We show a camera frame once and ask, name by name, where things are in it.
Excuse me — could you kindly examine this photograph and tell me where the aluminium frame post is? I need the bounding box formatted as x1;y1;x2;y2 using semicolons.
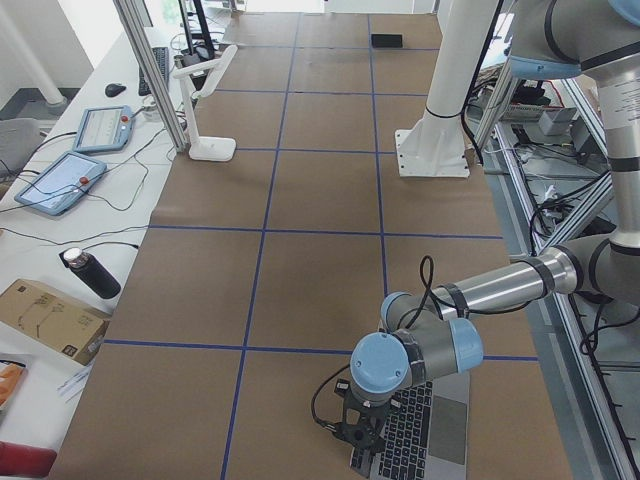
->
113;0;187;153

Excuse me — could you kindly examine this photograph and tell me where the grey laptop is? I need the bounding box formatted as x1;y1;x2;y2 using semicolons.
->
350;372;470;480

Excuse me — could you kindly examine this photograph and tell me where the black computer mouse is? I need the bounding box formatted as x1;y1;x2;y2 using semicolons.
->
104;83;127;98

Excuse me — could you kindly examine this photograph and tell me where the blue teach pendant far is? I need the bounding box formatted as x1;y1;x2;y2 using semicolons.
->
73;105;134;154

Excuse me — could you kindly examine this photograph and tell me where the white desk lamp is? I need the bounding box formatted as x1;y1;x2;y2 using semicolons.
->
172;44;238;163

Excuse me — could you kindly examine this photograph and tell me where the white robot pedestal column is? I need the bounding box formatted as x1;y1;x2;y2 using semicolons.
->
395;0;501;178

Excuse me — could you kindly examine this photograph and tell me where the black keyboard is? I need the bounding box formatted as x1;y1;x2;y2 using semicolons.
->
137;46;170;97

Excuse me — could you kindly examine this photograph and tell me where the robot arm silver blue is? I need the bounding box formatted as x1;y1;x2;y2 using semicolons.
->
327;1;639;452

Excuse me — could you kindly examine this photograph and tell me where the blue teach pendant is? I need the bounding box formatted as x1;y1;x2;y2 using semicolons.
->
73;105;134;154
14;151;107;216

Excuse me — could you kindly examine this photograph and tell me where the black water bottle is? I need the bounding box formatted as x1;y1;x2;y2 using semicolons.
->
61;247;121;299

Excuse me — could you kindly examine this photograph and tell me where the black mouse pad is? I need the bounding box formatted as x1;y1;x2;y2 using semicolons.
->
370;33;403;49

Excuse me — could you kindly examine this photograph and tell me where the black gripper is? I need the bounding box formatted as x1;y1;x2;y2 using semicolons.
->
333;389;392;452

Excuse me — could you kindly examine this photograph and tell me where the blue teach pendant near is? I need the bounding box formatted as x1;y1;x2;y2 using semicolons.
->
14;151;107;216

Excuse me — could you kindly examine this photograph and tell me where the cardboard box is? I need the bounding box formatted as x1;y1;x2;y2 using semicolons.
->
1;279;110;366

